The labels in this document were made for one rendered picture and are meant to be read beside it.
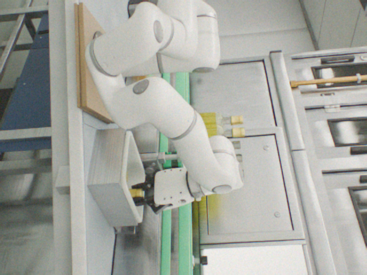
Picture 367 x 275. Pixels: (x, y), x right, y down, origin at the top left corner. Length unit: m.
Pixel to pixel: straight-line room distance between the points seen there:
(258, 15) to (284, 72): 5.62
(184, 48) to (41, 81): 0.80
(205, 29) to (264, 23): 6.21
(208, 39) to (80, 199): 0.50
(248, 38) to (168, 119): 6.16
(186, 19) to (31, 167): 0.86
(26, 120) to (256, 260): 0.90
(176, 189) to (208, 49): 0.36
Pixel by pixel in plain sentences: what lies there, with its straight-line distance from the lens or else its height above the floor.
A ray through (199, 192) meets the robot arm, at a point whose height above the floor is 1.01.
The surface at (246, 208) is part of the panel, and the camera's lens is 1.41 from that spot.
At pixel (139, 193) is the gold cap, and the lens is 1.10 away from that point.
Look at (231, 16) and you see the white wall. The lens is 7.44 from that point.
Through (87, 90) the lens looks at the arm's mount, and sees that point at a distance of 0.96.
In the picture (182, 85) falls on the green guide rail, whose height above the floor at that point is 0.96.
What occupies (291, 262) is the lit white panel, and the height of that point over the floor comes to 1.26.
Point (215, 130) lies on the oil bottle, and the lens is 1.41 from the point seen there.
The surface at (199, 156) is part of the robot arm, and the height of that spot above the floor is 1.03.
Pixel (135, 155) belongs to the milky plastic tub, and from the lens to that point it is 1.13.
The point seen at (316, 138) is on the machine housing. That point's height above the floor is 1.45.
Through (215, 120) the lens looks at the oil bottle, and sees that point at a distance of 1.44.
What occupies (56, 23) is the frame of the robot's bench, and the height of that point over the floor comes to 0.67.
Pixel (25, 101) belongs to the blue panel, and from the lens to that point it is 1.56.
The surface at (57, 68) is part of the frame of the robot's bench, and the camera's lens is 1.08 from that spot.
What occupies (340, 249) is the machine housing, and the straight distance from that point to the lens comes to 1.41.
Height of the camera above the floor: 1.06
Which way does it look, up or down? 5 degrees down
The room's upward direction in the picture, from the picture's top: 86 degrees clockwise
